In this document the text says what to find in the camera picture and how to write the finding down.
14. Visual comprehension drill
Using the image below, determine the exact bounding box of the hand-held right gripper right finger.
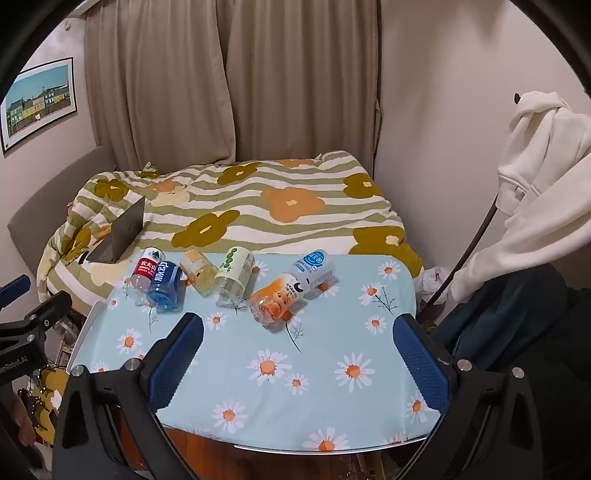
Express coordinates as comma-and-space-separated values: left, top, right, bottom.
392, 314, 544, 480

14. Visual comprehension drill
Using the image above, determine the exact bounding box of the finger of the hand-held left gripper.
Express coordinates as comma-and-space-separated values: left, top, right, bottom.
0, 275, 31, 306
24, 290, 75, 334

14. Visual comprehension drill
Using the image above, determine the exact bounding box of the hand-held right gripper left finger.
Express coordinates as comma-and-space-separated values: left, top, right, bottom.
52, 312, 206, 480

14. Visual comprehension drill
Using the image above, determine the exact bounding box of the person's left hand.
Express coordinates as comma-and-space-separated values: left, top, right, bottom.
11, 399, 38, 446

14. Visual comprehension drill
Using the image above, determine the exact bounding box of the yellow flower cushion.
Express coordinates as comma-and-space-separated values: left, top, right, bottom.
18, 364, 71, 445

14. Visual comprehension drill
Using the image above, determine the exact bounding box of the blue label clear bottle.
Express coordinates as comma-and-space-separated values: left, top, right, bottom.
147, 261, 184, 314

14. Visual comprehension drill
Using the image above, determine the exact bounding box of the yellow label clear bottle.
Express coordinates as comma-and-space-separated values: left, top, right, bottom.
179, 249, 219, 296

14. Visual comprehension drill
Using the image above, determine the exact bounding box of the white plastic bag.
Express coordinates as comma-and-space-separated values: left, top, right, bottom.
422, 266, 451, 305

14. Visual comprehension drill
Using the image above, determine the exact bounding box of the grey bed headboard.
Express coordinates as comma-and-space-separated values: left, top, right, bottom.
7, 145, 117, 296

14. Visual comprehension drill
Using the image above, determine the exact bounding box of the red label clear bottle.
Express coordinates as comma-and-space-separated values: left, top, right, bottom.
124, 248, 166, 305

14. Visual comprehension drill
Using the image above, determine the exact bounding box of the green dotted white bottle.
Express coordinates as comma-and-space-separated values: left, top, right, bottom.
215, 246, 256, 308

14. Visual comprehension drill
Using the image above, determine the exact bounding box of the dark jacket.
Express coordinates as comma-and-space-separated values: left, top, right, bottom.
434, 262, 591, 418

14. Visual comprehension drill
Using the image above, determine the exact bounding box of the white-edged table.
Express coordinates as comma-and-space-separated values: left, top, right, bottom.
69, 300, 445, 480

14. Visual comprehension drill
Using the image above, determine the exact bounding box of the grey laptop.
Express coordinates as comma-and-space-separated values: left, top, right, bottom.
87, 196, 147, 265

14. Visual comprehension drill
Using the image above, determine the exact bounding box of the black curved pole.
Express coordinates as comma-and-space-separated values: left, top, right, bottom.
418, 194, 502, 320

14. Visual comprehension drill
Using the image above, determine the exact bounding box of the orange label clear bottle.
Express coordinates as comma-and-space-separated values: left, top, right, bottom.
249, 272, 308, 330

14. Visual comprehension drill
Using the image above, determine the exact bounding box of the light blue daisy tablecloth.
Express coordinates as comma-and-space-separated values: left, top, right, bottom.
69, 251, 445, 453

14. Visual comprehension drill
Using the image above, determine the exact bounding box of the white bottle blue label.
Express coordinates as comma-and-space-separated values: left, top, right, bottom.
288, 249, 338, 296

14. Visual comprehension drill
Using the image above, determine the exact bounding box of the striped flower blanket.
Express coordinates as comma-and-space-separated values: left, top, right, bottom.
37, 151, 424, 315

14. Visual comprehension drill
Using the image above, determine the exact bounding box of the white hoodie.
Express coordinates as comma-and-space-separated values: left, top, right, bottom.
450, 91, 591, 304

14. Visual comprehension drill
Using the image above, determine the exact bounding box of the beige curtain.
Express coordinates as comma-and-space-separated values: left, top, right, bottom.
226, 0, 382, 168
84, 0, 234, 172

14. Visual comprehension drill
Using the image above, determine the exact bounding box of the wall poster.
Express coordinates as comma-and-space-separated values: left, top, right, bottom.
0, 57, 77, 156

